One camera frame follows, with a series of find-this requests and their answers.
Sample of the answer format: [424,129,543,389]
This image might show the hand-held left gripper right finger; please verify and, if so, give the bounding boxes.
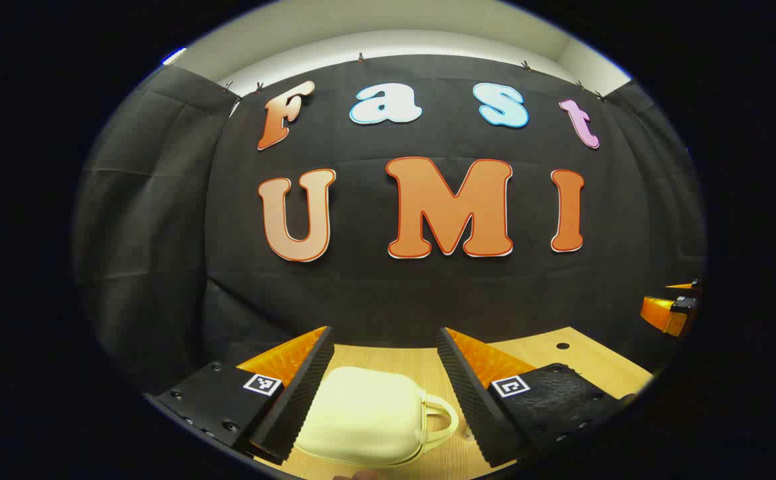
[436,327,637,468]

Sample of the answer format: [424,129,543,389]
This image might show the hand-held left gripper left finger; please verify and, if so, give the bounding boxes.
[145,325,335,466]

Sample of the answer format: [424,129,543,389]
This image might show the cream suitcase with grey lining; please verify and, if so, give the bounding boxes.
[295,367,460,466]

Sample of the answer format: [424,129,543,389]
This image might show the black backdrop cloth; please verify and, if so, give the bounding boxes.
[73,55,705,394]

